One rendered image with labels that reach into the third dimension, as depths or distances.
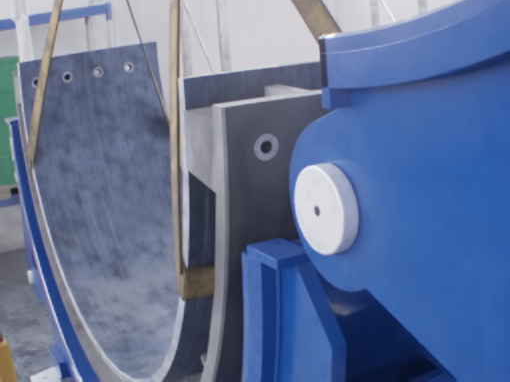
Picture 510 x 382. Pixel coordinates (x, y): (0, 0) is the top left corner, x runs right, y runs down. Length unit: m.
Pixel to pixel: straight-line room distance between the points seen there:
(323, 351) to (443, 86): 0.55
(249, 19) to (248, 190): 8.59
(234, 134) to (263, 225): 0.19
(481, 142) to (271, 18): 9.25
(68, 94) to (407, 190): 2.61
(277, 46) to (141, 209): 6.95
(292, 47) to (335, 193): 9.18
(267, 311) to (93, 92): 2.27
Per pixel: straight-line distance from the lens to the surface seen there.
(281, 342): 1.42
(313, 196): 1.14
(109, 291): 3.06
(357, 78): 1.00
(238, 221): 1.40
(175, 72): 1.73
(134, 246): 3.24
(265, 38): 10.04
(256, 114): 1.35
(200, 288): 1.67
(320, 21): 1.95
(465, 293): 0.96
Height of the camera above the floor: 2.53
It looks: 14 degrees down
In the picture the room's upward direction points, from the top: 5 degrees counter-clockwise
